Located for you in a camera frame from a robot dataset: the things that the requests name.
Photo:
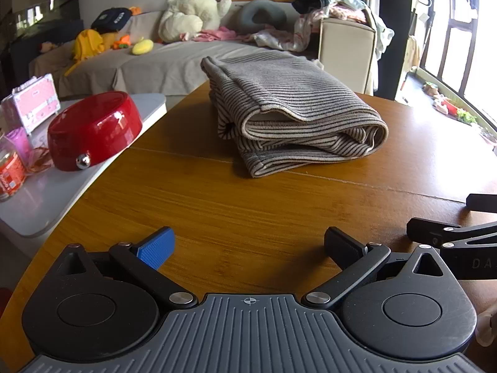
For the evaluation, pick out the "black cap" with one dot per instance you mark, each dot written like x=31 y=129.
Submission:
x=110 y=18

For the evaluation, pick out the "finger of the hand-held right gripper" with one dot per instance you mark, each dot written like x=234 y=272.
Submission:
x=483 y=203
x=431 y=231

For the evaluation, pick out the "pink carry case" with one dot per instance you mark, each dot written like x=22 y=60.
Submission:
x=31 y=105

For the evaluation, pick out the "red basin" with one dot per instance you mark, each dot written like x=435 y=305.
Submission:
x=451 y=107

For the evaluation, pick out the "glass tank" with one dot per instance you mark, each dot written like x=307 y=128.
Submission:
x=39 y=35

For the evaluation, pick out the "red labelled jar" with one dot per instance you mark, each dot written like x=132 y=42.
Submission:
x=11 y=176

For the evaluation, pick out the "white side table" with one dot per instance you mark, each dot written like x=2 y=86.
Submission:
x=50 y=202

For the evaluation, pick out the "yellow backpack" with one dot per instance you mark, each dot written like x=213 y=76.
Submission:
x=88 y=46

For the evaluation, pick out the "beige hanging towel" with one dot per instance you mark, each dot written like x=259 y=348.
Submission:
x=412 y=52

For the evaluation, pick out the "white plush duck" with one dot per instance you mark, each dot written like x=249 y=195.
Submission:
x=190 y=11

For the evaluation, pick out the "black knitted garment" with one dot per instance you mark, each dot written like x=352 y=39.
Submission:
x=308 y=0

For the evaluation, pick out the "striped grey garment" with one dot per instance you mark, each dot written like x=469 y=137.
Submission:
x=291 y=97

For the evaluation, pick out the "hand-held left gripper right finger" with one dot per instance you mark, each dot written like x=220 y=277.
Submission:
x=343 y=245

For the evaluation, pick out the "pink cloth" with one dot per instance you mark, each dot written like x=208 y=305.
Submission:
x=217 y=35

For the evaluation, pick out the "pink basin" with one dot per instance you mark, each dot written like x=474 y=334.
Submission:
x=490 y=136

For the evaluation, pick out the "floral white cloth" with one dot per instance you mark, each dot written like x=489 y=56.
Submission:
x=283 y=37

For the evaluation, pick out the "pink transparent cup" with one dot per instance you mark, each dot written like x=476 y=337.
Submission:
x=19 y=145

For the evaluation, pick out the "grey neck pillow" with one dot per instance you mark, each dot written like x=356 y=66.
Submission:
x=244 y=17

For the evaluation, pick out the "red round container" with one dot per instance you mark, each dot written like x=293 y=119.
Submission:
x=97 y=128

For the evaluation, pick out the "green potted plant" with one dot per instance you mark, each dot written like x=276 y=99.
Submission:
x=466 y=115

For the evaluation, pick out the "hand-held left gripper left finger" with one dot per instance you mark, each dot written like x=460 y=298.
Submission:
x=157 y=246

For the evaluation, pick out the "orange plush toy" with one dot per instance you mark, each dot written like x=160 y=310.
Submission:
x=118 y=42

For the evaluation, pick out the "pink patterned garment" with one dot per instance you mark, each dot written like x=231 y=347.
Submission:
x=347 y=12

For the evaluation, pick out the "yellow plush mango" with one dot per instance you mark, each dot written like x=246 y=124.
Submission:
x=142 y=46

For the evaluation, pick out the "grey sofa blanket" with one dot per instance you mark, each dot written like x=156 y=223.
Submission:
x=174 y=66

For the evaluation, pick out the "beige sofa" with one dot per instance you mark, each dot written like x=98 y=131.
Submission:
x=343 y=54

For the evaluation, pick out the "black framed window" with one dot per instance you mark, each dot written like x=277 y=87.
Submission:
x=466 y=46

